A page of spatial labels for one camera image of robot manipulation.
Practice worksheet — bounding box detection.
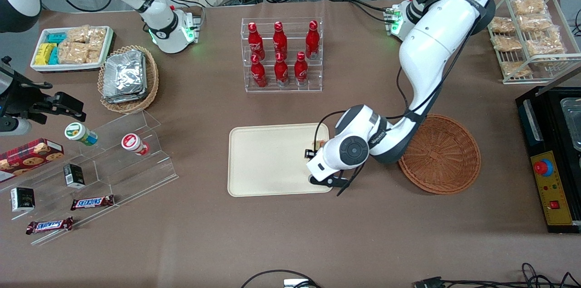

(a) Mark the red tartan cookie box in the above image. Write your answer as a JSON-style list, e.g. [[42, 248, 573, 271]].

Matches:
[[0, 138, 64, 184]]

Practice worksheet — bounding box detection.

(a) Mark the clear bag of pastry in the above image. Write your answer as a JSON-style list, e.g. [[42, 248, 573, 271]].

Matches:
[[517, 14, 553, 32], [501, 61, 532, 78], [490, 17, 516, 34], [512, 0, 547, 16], [492, 35, 522, 53], [526, 29, 566, 56]]

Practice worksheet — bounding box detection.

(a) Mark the white wire rack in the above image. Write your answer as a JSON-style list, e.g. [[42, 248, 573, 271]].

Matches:
[[488, 0, 581, 84]]

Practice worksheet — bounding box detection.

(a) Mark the brown wicker basket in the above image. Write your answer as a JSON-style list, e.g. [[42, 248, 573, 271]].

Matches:
[[395, 113, 482, 195]]

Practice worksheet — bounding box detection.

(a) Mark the green sunflower lid cup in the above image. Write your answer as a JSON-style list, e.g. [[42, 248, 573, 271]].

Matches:
[[64, 122, 98, 146]]

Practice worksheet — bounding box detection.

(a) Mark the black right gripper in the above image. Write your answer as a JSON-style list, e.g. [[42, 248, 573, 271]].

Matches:
[[0, 59, 87, 124]]

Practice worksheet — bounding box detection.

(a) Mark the cream plastic tray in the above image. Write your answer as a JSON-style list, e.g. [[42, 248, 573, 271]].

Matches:
[[227, 122, 334, 198]]

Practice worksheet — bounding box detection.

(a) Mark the clear acrylic bottle rack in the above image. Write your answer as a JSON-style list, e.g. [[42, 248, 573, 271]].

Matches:
[[241, 17, 324, 93]]

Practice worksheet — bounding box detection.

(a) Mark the light wicker basket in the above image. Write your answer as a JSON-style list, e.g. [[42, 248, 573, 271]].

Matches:
[[98, 44, 159, 114]]

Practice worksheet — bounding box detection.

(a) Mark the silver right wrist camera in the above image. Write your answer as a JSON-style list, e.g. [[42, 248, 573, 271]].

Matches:
[[0, 118, 31, 137]]

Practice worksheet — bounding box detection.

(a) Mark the clear acrylic stepped shelf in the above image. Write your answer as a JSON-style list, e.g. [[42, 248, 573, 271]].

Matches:
[[0, 109, 179, 247]]

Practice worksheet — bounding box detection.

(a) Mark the black machine housing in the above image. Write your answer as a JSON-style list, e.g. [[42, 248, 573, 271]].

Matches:
[[515, 86, 581, 234]]

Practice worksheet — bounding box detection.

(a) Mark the red emergency stop button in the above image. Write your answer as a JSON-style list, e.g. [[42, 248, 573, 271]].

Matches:
[[533, 159, 554, 177]]

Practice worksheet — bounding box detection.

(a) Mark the black looped cable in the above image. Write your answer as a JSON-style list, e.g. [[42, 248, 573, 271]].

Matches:
[[241, 269, 320, 288]]

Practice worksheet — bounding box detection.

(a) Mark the red cola bottle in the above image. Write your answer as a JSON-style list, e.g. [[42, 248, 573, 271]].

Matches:
[[273, 21, 288, 57], [274, 52, 289, 87], [305, 20, 320, 59], [247, 22, 265, 59], [294, 51, 309, 85], [251, 54, 268, 88]]

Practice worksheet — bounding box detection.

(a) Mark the yellow snack pack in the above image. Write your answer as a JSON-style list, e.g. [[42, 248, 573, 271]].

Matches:
[[35, 43, 56, 66]]

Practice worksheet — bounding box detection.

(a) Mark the black drink carton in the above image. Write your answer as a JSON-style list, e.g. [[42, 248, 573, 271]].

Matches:
[[63, 164, 86, 189], [10, 187, 36, 213]]

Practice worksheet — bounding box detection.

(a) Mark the foil wrapped pack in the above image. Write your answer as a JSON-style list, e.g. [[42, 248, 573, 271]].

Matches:
[[103, 50, 146, 97], [102, 91, 148, 104]]

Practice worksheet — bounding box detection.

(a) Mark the Snickers chocolate bar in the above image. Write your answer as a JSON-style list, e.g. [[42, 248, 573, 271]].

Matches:
[[70, 195, 115, 211], [26, 217, 74, 235]]

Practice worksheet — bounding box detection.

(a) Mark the yellow control panel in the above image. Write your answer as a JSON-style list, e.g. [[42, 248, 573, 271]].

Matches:
[[530, 150, 573, 226]]

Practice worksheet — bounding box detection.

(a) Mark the white snack tray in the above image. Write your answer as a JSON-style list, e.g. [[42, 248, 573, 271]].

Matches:
[[30, 26, 114, 73]]

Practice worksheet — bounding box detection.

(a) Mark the black tangled cable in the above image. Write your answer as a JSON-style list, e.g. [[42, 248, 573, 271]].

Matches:
[[440, 263, 581, 288]]

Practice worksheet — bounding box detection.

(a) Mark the red lid yogurt cup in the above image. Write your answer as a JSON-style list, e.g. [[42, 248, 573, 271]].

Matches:
[[121, 133, 150, 156]]

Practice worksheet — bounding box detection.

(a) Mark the steel pan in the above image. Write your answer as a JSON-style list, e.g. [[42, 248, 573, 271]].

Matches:
[[559, 97, 581, 151]]

